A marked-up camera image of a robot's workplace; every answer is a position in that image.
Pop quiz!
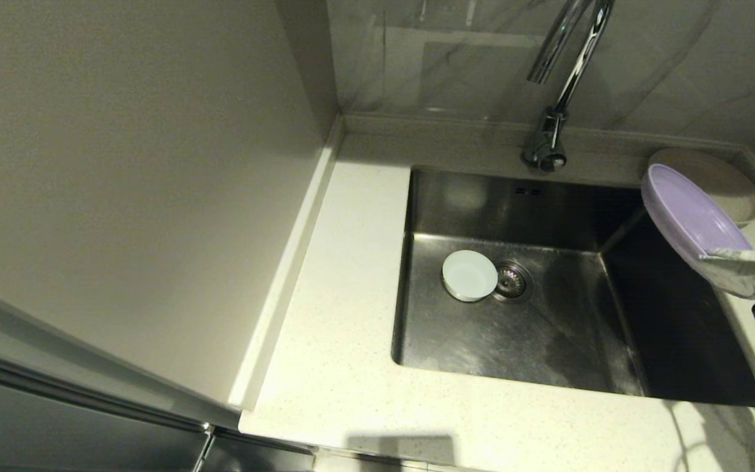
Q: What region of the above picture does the purple plate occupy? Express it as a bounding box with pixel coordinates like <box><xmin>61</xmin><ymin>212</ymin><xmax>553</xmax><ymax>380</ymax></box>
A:
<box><xmin>641</xmin><ymin>163</ymin><xmax>753</xmax><ymax>276</ymax></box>

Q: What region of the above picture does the beige plate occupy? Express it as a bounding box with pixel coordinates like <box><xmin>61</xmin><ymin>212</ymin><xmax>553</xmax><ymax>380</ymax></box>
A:
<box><xmin>649</xmin><ymin>147</ymin><xmax>755</xmax><ymax>227</ymax></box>

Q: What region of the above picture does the small white bowl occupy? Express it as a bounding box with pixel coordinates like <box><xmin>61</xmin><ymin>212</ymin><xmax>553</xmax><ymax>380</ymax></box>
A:
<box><xmin>442</xmin><ymin>250</ymin><xmax>500</xmax><ymax>303</ymax></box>

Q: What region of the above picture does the stainless steel sink basin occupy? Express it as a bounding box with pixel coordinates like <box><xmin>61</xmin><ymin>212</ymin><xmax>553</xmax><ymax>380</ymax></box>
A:
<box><xmin>391</xmin><ymin>165</ymin><xmax>755</xmax><ymax>408</ymax></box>

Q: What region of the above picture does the round metal drain strainer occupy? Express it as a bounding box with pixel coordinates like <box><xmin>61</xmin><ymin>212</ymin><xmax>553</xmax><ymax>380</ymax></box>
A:
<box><xmin>494</xmin><ymin>260</ymin><xmax>534</xmax><ymax>304</ymax></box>

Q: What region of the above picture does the chrome gooseneck faucet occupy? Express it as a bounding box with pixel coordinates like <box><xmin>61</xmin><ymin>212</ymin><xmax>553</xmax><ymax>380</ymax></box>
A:
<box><xmin>520</xmin><ymin>0</ymin><xmax>616</xmax><ymax>173</ymax></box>

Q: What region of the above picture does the grey glossy cabinet door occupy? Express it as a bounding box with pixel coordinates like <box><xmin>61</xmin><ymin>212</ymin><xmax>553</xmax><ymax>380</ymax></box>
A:
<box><xmin>0</xmin><ymin>282</ymin><xmax>316</xmax><ymax>472</ymax></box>

